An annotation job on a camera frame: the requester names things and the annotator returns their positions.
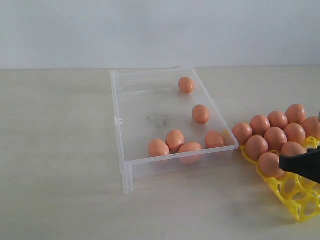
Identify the brown egg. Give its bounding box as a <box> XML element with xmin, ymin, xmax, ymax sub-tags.
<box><xmin>285</xmin><ymin>103</ymin><xmax>306</xmax><ymax>125</ymax></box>
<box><xmin>264</xmin><ymin>127</ymin><xmax>287</xmax><ymax>152</ymax></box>
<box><xmin>258</xmin><ymin>152</ymin><xmax>285</xmax><ymax>179</ymax></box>
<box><xmin>148</xmin><ymin>138</ymin><xmax>170</xmax><ymax>157</ymax></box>
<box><xmin>204</xmin><ymin>130</ymin><xmax>226</xmax><ymax>149</ymax></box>
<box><xmin>232</xmin><ymin>122</ymin><xmax>253</xmax><ymax>146</ymax></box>
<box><xmin>245</xmin><ymin>135</ymin><xmax>269</xmax><ymax>161</ymax></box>
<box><xmin>301</xmin><ymin>116</ymin><xmax>320</xmax><ymax>138</ymax></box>
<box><xmin>178</xmin><ymin>76</ymin><xmax>195</xmax><ymax>94</ymax></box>
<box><xmin>267</xmin><ymin>110</ymin><xmax>288</xmax><ymax>130</ymax></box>
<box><xmin>280</xmin><ymin>141</ymin><xmax>307</xmax><ymax>157</ymax></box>
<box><xmin>191</xmin><ymin>104</ymin><xmax>210</xmax><ymax>125</ymax></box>
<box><xmin>178</xmin><ymin>142</ymin><xmax>203</xmax><ymax>165</ymax></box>
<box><xmin>249</xmin><ymin>114</ymin><xmax>271</xmax><ymax>137</ymax></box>
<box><xmin>283</xmin><ymin>122</ymin><xmax>306</xmax><ymax>145</ymax></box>
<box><xmin>165</xmin><ymin>129</ymin><xmax>185</xmax><ymax>153</ymax></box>

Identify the yellow plastic egg tray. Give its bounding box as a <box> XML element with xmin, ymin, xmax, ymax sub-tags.
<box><xmin>239</xmin><ymin>136</ymin><xmax>320</xmax><ymax>222</ymax></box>

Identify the clear plastic box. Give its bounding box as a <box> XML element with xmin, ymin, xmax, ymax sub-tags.
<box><xmin>110</xmin><ymin>67</ymin><xmax>239</xmax><ymax>195</ymax></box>

